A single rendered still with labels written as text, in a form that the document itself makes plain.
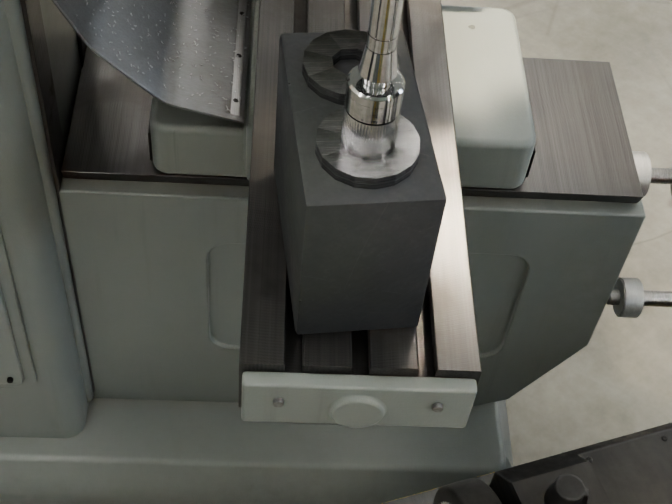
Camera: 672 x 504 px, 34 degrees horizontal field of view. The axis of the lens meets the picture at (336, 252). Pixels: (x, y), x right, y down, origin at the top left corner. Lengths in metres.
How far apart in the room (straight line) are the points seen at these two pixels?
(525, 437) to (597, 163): 0.74
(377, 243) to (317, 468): 0.91
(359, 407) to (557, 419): 1.15
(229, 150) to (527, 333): 0.59
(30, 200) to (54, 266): 0.15
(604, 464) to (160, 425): 0.76
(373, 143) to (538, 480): 0.61
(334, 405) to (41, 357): 0.73
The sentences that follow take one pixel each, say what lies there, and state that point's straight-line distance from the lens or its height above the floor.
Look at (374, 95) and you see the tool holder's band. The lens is 0.87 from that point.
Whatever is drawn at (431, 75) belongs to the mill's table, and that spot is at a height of 0.94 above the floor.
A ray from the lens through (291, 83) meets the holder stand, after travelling 0.99.
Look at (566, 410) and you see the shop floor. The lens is 2.18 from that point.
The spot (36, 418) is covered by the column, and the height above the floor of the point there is 0.25.
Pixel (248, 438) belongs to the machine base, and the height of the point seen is 0.20.
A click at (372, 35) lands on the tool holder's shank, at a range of 0.84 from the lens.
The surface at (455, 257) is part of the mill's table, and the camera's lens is 1.12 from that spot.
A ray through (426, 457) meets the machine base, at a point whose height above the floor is 0.20.
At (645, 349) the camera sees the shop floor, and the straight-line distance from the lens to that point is 2.31.
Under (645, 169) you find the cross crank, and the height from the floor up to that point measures 0.67.
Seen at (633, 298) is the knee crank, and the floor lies 0.54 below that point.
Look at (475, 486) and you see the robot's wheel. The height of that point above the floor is 0.58.
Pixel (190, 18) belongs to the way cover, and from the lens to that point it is 1.44.
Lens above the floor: 1.79
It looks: 51 degrees down
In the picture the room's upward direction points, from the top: 7 degrees clockwise
